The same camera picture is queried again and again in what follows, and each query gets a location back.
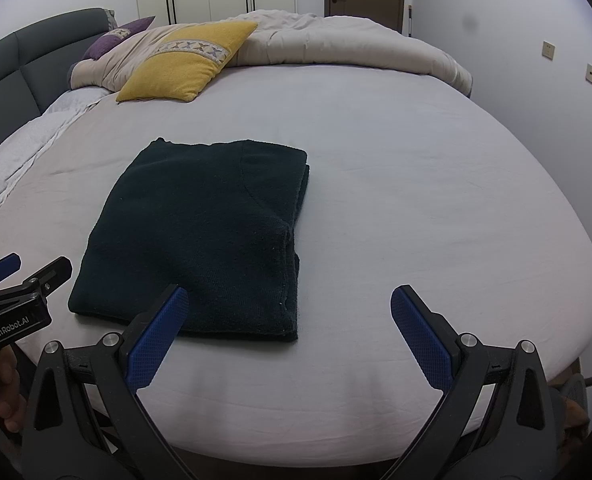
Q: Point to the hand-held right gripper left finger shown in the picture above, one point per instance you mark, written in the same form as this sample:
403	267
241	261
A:
158	340

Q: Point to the white folded blanket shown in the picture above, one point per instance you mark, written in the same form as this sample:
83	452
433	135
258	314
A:
16	150

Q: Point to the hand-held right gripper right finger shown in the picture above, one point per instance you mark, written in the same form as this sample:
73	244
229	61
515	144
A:
423	340

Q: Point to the beige duvet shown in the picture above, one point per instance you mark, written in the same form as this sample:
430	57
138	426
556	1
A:
326	40

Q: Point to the person's left hand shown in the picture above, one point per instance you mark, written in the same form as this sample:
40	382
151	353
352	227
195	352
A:
8	385

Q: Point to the grey upholstered headboard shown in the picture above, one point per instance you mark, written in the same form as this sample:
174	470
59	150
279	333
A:
6	70

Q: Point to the yellow pillow with patterned band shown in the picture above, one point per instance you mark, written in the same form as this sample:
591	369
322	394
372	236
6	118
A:
176	72

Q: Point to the bed with white sheet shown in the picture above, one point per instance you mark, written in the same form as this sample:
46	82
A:
400	185

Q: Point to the dark green sweater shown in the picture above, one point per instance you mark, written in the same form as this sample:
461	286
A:
191	220

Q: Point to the purple pillow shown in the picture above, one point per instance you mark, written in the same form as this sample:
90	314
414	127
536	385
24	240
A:
106	42

